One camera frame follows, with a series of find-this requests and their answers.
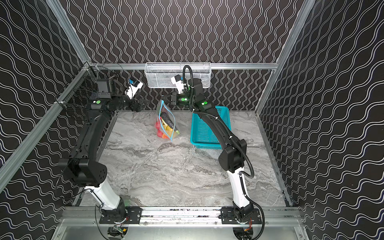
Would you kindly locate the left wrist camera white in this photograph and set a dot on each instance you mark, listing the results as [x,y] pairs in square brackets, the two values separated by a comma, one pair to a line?
[134,86]

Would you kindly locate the black wire wall basket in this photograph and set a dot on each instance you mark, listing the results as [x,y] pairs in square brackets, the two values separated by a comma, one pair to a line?
[88,93]

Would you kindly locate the clear zip top bag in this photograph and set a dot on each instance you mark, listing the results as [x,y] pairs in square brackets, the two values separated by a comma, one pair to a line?
[165,123]

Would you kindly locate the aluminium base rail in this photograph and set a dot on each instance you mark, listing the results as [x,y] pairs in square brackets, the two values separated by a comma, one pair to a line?
[160,217]

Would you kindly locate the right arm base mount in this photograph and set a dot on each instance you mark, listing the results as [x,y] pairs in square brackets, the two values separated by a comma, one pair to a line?
[234,216]

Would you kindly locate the dark eggplant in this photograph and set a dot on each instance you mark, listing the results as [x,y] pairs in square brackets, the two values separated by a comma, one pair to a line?
[165,116]

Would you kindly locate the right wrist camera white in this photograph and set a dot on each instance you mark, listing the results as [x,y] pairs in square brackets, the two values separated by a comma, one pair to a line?
[178,82]

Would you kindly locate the teal plastic basket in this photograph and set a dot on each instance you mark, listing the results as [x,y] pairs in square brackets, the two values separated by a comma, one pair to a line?
[202,136]

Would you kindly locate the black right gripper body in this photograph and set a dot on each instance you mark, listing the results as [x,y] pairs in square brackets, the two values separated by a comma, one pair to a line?
[173,98]

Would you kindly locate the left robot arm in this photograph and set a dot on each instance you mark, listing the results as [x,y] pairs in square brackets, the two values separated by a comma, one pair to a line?
[82,166]

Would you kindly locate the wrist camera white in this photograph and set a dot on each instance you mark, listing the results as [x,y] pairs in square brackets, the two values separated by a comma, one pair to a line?
[178,82]
[134,86]

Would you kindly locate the yellow lemon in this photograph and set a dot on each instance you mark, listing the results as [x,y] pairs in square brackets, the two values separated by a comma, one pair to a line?
[170,130]

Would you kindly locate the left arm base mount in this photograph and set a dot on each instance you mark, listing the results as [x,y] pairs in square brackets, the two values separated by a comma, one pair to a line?
[120,216]

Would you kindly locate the red tomato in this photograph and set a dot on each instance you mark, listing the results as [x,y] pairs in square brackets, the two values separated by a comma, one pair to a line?
[158,127]

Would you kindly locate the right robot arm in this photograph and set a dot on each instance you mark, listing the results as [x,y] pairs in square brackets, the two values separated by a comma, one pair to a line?
[233,158]

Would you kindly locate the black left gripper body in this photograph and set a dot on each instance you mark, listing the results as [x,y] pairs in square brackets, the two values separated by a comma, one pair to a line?
[133,104]

